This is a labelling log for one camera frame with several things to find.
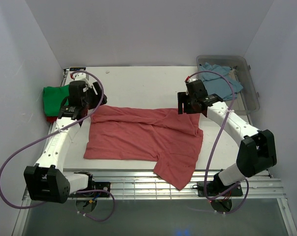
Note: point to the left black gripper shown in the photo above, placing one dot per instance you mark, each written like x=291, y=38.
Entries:
x=97, y=97

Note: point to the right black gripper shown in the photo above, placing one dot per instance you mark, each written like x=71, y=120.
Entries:
x=182, y=98

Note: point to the salmon pink t shirt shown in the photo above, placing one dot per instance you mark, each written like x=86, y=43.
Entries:
x=171, y=140

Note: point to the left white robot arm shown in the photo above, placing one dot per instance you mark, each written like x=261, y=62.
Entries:
x=45, y=180

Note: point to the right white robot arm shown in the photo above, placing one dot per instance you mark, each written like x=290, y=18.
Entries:
x=257, y=150

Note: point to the folded green t shirt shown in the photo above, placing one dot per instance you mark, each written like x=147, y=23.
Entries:
x=52, y=98

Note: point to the blue t shirt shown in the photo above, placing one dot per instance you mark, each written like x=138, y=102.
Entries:
x=214, y=84

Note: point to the blue label sticker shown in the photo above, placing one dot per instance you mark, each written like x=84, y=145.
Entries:
x=77, y=69

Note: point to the folded red t shirt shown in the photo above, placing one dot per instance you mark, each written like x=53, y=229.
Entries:
x=51, y=119

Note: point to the clear plastic bin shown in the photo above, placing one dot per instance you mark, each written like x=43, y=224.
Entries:
x=246, y=101

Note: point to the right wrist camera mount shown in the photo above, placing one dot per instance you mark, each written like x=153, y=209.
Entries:
x=191, y=85

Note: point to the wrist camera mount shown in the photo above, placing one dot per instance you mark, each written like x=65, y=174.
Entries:
x=82, y=77
x=191, y=85

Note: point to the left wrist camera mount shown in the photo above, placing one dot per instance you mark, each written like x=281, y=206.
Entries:
x=82, y=77

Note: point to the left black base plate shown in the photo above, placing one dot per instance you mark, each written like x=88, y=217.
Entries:
x=106, y=186

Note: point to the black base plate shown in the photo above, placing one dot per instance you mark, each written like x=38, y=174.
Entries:
x=213, y=191
x=106, y=186

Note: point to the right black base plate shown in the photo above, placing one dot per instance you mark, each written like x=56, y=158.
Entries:
x=213, y=191

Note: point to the aluminium table frame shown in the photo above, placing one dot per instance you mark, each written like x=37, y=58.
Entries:
x=145, y=204

